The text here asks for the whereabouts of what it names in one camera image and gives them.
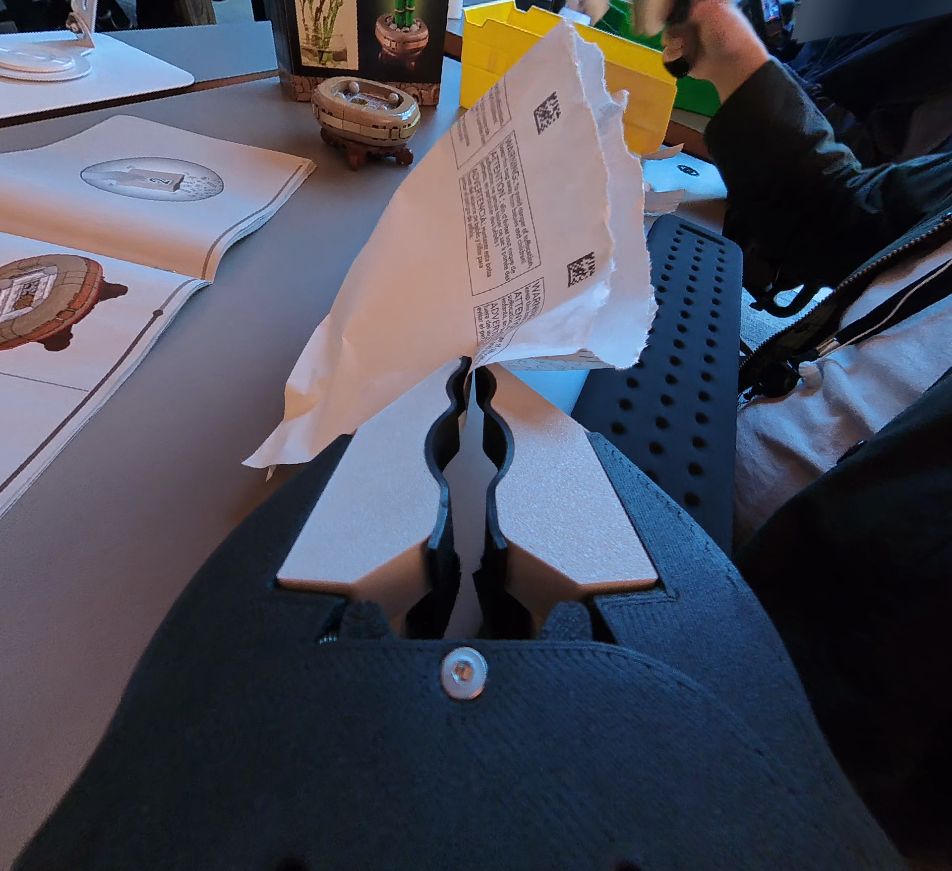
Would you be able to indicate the green parts bin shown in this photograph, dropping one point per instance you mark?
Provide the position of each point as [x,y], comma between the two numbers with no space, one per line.
[699,97]

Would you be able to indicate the person's right hand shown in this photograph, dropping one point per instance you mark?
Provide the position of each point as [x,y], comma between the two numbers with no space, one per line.
[725,38]

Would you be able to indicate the tan brick-built pot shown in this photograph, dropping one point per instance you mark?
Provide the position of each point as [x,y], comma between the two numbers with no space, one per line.
[364,116]

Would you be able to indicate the yellow parts bin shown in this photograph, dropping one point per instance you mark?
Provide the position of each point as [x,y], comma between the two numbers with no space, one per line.
[491,38]

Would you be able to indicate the adjoining grey desk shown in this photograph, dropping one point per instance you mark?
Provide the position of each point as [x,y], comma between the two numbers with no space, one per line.
[223,45]

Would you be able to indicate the instruction booklet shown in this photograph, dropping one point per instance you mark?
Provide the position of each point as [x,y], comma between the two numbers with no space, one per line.
[149,216]

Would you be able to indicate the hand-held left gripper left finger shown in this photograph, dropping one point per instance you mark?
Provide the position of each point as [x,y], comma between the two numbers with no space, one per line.
[364,514]

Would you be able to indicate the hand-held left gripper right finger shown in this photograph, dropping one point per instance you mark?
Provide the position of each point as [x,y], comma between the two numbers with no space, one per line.
[573,514]

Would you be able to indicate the black perforated chair part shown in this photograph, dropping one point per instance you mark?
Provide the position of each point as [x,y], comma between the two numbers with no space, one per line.
[669,380]

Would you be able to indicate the white printed paper bag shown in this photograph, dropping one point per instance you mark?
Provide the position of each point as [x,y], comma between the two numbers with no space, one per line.
[461,253]

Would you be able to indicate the torn paper scraps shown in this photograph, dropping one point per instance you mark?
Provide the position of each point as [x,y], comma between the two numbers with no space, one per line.
[662,200]

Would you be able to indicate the instruction sheet on stand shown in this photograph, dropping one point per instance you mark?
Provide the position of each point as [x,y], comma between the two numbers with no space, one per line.
[74,75]

